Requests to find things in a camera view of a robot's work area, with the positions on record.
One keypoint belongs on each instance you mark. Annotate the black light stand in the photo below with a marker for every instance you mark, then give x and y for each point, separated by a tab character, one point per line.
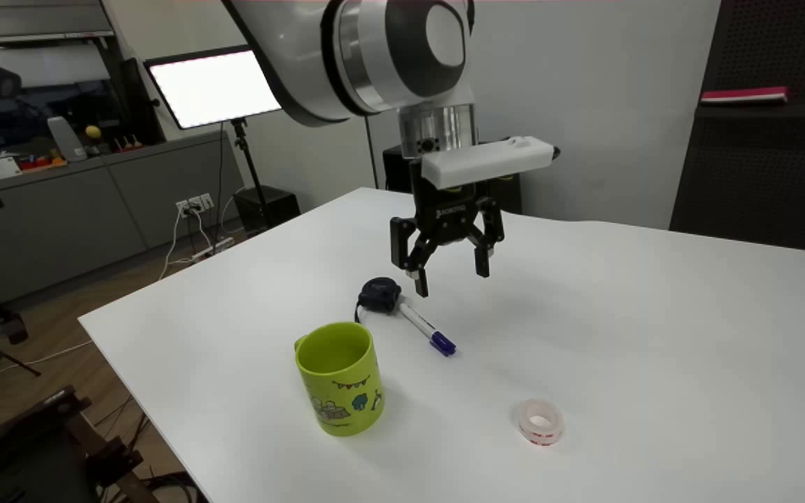
243	158

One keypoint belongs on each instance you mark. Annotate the black box on floor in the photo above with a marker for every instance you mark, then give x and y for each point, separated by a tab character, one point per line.
266	207

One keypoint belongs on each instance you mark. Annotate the grey wall cabinet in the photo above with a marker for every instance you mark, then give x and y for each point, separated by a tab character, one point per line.
29	18

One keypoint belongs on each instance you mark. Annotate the clear tape roll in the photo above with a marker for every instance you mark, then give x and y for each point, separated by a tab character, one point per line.
526	422

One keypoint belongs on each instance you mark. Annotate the tall black cabinet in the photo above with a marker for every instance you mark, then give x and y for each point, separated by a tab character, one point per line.
766	176

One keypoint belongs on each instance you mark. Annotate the black metal frame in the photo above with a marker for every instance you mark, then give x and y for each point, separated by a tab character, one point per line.
39	457

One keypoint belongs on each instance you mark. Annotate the bright LED light panel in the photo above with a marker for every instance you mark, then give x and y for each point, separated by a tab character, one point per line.
207	86

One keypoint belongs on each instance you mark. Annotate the grey bottle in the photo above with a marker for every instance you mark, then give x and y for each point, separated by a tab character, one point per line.
64	141

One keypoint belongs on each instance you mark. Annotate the grey low cabinet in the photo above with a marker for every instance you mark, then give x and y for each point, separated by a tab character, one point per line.
56	223

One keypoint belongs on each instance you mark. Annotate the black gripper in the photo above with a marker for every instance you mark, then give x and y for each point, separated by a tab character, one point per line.
454	204

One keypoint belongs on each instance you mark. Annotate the white wall power outlet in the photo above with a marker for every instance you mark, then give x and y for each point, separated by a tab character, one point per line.
193	202

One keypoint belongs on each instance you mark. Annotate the pink book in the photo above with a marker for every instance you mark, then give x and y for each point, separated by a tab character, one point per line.
742	93

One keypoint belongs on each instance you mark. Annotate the blue capped white marker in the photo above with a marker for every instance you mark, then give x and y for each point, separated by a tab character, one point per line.
440	342

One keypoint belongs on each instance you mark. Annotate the yellow green mug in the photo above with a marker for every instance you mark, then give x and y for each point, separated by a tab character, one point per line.
343	392

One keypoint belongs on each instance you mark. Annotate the yellow ball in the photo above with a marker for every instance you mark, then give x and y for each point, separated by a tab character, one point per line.
94	132

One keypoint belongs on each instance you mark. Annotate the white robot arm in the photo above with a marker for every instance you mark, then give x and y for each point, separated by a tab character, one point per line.
309	56

